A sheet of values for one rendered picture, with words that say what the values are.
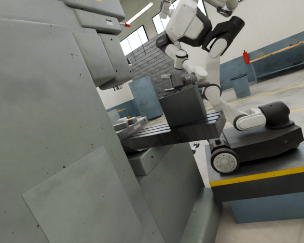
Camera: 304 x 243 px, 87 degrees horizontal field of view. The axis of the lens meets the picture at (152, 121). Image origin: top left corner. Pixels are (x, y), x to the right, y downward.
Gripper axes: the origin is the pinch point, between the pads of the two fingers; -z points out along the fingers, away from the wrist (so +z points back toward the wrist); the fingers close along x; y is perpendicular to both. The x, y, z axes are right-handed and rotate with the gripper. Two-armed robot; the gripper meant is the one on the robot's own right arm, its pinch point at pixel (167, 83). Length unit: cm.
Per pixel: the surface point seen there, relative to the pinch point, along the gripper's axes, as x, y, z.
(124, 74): 11.8, -3.0, -26.2
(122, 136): -25.9, -21.3, -33.2
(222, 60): 368, -485, 430
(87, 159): -44, 26, -45
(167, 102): -15.8, 4.7, -4.0
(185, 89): -12.2, 12.3, 5.3
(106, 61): 12.4, 9.5, -35.7
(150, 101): 239, -559, 80
